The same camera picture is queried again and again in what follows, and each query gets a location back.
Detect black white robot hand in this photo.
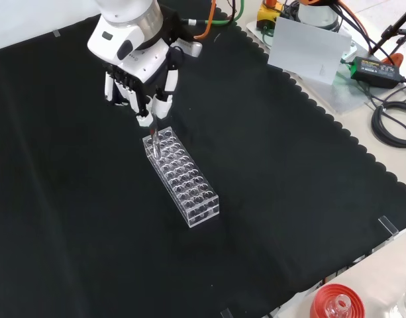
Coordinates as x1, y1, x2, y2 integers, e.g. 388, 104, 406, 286
87, 15, 184, 128

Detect clear glass test tube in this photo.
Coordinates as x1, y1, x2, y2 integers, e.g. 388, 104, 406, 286
149, 112, 162, 159

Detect clear acrylic test tube rack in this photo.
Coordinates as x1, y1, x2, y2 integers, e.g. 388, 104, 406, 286
142, 127, 221, 229

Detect yellow stop button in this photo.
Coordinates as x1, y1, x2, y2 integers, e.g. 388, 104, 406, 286
257, 0, 285, 31

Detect pale grey board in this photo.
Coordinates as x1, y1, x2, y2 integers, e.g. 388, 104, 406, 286
266, 16, 353, 85

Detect black scalloped bench cloth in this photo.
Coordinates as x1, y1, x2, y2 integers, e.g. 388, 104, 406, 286
0, 6, 406, 318

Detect black power adapter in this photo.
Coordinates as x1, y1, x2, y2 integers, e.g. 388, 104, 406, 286
349, 56, 406, 89

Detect black tripod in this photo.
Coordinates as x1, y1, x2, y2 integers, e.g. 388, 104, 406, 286
368, 0, 406, 56

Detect orange tripod foot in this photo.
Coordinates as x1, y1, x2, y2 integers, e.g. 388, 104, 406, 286
380, 52, 405, 68

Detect small clear glass flask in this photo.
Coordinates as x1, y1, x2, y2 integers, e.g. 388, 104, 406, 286
324, 294, 352, 318

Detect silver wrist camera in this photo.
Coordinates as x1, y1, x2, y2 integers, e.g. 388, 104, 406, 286
174, 36, 204, 58

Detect orange robot cable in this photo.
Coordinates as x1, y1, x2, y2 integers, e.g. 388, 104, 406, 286
193, 0, 219, 40

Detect green robot cable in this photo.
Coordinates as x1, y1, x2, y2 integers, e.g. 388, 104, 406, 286
180, 0, 246, 26

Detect clear base plate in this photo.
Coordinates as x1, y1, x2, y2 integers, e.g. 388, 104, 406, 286
244, 19, 373, 115

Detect black orange cable bundle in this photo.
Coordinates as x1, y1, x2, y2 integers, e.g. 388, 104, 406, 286
331, 0, 373, 50

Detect black adapter cable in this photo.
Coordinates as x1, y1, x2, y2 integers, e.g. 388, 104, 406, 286
364, 78, 406, 111

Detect coiled black cable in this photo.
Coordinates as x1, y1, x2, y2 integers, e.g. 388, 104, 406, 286
371, 101, 406, 149

